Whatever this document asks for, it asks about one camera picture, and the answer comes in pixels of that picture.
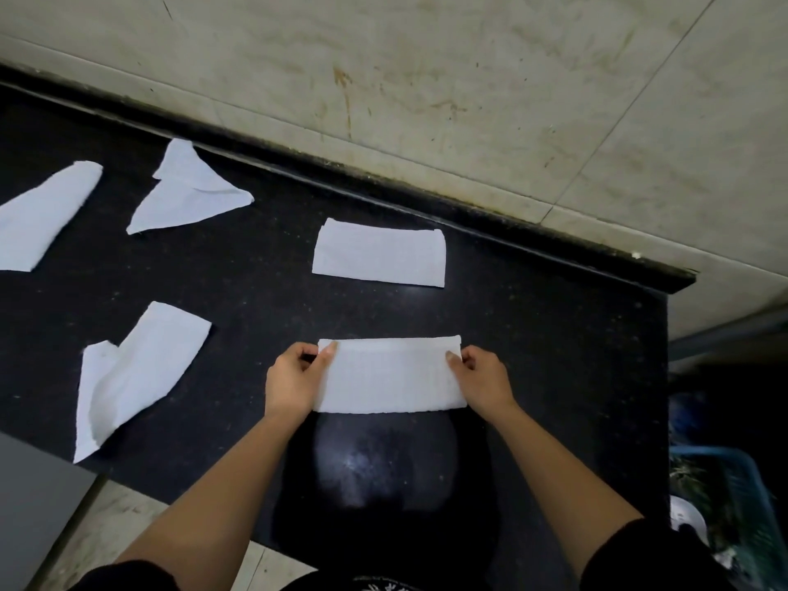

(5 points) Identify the group of white cloths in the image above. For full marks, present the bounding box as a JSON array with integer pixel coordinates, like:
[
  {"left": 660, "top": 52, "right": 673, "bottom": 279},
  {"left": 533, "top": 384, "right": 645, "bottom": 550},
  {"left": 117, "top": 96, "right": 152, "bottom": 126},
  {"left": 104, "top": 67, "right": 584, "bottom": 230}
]
[{"left": 0, "top": 138, "right": 447, "bottom": 289}]

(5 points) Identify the person's right forearm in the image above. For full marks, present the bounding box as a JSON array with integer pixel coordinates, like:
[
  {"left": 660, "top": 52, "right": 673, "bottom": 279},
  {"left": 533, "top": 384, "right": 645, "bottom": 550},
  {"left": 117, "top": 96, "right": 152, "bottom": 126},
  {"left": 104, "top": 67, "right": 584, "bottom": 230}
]
[{"left": 492, "top": 399, "right": 644, "bottom": 580}]

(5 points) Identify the person's right hand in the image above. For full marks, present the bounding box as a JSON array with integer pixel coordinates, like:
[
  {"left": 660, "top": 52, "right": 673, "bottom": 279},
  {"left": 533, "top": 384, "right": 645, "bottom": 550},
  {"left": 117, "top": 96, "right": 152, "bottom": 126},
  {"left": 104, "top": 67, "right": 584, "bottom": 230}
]
[{"left": 445, "top": 344, "right": 518, "bottom": 425}]

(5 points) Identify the blue plastic basket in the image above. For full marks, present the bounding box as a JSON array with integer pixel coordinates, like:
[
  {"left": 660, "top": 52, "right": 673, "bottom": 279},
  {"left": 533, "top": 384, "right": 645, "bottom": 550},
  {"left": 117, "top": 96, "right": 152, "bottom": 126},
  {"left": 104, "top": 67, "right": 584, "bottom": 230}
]
[{"left": 669, "top": 446, "right": 788, "bottom": 591}]

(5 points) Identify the white bowl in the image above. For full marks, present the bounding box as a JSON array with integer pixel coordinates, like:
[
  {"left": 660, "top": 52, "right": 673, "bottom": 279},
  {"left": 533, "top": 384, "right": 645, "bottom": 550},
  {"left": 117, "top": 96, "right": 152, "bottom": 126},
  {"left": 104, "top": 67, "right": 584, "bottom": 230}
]
[{"left": 669, "top": 495, "right": 711, "bottom": 547}]

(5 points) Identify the white terry cloth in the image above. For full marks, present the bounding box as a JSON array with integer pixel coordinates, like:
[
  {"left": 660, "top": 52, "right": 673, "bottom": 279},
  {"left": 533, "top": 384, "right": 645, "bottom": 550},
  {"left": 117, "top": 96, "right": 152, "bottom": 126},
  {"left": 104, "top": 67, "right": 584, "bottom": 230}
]
[
  {"left": 312, "top": 335, "right": 469, "bottom": 415},
  {"left": 72, "top": 300, "right": 213, "bottom": 465}
]

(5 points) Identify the grey metal bar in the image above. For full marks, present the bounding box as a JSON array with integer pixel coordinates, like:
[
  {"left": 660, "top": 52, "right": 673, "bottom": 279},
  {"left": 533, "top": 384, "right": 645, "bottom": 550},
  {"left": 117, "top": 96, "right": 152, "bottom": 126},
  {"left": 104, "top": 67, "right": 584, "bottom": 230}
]
[{"left": 668, "top": 307, "right": 788, "bottom": 364}]

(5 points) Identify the person's left hand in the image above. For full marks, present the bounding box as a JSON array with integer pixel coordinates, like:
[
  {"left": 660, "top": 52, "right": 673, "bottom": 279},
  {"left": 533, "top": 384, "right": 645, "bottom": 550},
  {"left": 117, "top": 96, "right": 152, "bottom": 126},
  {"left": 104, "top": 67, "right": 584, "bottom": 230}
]
[{"left": 264, "top": 341, "right": 338, "bottom": 425}]

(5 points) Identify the person's left forearm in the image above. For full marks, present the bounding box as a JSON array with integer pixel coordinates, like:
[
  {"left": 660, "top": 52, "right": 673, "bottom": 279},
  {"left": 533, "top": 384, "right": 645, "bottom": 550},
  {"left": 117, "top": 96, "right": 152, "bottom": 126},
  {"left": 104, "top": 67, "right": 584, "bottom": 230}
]
[{"left": 113, "top": 409, "right": 309, "bottom": 591}]

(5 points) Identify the grey cabinet door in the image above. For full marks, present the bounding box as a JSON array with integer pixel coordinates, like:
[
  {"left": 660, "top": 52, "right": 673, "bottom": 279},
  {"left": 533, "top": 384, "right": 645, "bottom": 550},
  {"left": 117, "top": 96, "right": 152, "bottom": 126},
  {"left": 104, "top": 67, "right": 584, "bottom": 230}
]
[{"left": 0, "top": 430, "right": 99, "bottom": 591}]

